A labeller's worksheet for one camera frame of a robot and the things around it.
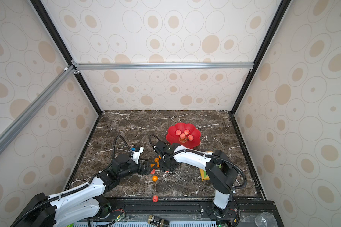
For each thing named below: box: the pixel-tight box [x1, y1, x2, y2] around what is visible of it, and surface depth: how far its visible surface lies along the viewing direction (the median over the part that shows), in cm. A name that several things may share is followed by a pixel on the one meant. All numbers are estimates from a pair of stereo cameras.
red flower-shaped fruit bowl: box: [166, 122, 202, 149], surface depth 105 cm
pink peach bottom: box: [152, 194, 159, 203], surface depth 78 cm
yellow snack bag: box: [199, 168, 210, 181], surface depth 87 cm
